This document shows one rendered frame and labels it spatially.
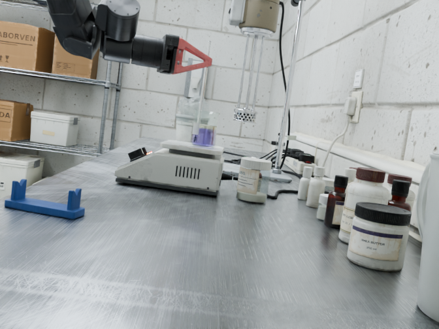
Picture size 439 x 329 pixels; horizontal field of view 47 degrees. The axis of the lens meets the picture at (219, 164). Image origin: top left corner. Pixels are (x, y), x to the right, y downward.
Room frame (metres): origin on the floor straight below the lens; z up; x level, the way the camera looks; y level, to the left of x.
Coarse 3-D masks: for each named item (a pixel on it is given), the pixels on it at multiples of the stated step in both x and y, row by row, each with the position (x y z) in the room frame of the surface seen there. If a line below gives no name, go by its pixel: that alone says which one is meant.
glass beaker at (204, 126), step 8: (200, 112) 0.95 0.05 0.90; (208, 112) 0.95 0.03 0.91; (216, 112) 1.00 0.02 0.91; (200, 120) 0.95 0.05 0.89; (208, 120) 0.95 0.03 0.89; (216, 120) 0.96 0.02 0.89; (192, 128) 0.97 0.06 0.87; (200, 128) 0.95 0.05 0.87; (208, 128) 0.95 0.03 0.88; (216, 128) 0.97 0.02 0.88; (192, 136) 0.96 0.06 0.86; (200, 136) 0.95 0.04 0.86; (208, 136) 0.95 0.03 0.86; (192, 144) 0.96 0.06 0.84; (200, 144) 0.95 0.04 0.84; (208, 144) 0.95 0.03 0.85
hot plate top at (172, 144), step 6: (162, 144) 0.94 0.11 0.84; (168, 144) 0.94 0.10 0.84; (174, 144) 0.94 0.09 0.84; (180, 144) 0.96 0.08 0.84; (186, 144) 0.98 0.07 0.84; (186, 150) 0.94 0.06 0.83; (192, 150) 0.93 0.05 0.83; (198, 150) 0.93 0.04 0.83; (204, 150) 0.93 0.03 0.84; (210, 150) 0.93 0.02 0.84; (216, 150) 0.94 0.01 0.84; (222, 150) 0.96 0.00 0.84
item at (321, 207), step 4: (320, 196) 0.85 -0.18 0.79; (324, 196) 0.84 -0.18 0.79; (320, 200) 0.85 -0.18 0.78; (324, 200) 0.84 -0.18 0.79; (320, 204) 0.85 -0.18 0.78; (324, 204) 0.84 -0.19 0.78; (320, 208) 0.84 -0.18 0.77; (324, 208) 0.84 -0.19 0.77; (320, 212) 0.84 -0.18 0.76; (324, 212) 0.84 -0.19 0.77; (316, 216) 0.85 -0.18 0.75; (320, 216) 0.84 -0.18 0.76; (324, 216) 0.84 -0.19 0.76; (320, 220) 0.84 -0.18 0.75
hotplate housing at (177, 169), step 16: (144, 160) 0.93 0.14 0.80; (160, 160) 0.93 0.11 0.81; (176, 160) 0.93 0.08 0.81; (192, 160) 0.93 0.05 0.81; (208, 160) 0.93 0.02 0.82; (128, 176) 0.93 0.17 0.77; (144, 176) 0.93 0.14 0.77; (160, 176) 0.93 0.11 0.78; (176, 176) 0.93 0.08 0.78; (192, 176) 0.93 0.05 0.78; (208, 176) 0.93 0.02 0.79; (224, 176) 1.01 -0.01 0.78; (192, 192) 0.93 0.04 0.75; (208, 192) 0.93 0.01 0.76
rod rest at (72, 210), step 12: (24, 180) 0.67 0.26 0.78; (12, 192) 0.65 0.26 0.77; (24, 192) 0.67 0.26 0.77; (72, 192) 0.63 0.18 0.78; (12, 204) 0.64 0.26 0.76; (24, 204) 0.64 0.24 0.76; (36, 204) 0.64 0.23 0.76; (48, 204) 0.65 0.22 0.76; (60, 204) 0.66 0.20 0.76; (72, 204) 0.63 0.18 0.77; (60, 216) 0.63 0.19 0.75; (72, 216) 0.63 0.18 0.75
